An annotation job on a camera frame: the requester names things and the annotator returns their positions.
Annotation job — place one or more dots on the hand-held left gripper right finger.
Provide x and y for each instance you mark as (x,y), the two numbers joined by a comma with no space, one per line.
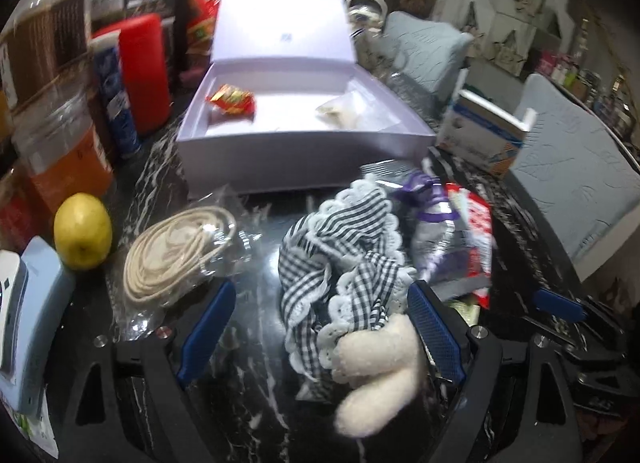
(435,333)

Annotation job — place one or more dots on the white fluffy toy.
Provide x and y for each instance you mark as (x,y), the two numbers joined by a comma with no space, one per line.
(380,368)

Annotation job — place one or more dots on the lavender cardboard box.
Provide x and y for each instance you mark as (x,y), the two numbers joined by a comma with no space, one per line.
(280,153)

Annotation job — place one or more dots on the white cabinet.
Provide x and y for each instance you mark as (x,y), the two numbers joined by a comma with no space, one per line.
(495,3)

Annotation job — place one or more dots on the large clear container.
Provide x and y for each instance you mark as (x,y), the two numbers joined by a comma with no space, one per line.
(40,48)

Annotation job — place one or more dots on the red packets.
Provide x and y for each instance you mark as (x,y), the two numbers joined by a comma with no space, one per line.
(200,18)

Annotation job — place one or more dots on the red canister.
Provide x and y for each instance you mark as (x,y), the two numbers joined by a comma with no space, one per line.
(145,73)

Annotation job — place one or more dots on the blue tube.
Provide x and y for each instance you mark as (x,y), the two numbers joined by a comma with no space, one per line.
(117,103)

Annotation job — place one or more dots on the small chair with grey cover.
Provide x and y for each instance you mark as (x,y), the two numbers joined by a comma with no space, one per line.
(425,53)

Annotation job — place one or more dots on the yellow lemon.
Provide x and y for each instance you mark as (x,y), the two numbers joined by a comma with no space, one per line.
(82,230)

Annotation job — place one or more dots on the large red snack packet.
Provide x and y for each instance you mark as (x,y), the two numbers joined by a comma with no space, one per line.
(479,223)

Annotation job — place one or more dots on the large chair with grey cover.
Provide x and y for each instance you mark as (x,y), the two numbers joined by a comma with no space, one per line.
(565,168)

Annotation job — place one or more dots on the clear bag with white contents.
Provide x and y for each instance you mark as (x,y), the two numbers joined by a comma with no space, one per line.
(345,110)

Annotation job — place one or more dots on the purple silver packet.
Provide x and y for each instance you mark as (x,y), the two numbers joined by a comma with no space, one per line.
(435,238)

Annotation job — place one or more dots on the glass teapot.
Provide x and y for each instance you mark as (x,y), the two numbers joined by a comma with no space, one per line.
(365,8)

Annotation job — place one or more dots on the row of cosmetic bottles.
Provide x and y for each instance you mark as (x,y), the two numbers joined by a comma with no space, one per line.
(590,83)

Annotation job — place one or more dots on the blue and white carton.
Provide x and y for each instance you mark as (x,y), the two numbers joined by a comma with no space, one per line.
(475,138)

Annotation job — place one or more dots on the gingham plush toy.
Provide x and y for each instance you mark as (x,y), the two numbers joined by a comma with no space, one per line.
(310,263)

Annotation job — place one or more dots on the small red snack packet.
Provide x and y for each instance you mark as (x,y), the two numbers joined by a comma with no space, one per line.
(231,99)

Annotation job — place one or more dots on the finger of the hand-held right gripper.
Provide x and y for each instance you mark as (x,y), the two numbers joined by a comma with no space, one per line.
(557,305)

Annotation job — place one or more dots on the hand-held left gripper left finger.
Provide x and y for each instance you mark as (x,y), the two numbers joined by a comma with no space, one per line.
(207,328)

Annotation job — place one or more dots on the jar with orange liquid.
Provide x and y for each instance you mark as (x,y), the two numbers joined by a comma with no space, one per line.
(65,163)

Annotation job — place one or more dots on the light blue device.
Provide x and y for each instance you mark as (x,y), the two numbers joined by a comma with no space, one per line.
(40,293)

